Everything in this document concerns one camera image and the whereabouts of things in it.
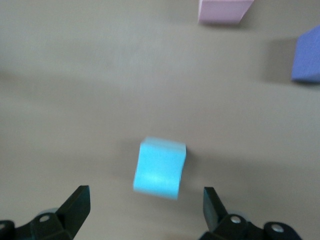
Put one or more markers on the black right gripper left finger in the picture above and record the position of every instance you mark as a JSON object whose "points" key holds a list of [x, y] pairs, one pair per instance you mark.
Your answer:
{"points": [[72, 215]]}

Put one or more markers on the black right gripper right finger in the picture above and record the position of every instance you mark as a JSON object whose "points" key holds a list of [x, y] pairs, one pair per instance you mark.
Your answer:
{"points": [[220, 222]]}

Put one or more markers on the cyan foam block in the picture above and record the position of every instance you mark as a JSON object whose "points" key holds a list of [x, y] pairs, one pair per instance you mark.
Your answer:
{"points": [[160, 170]]}

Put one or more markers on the purple foam block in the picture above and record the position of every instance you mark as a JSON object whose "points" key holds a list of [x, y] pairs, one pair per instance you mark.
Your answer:
{"points": [[307, 57]]}

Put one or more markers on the pink foam block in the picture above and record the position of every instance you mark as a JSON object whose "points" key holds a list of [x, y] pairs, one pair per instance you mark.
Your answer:
{"points": [[220, 11]]}

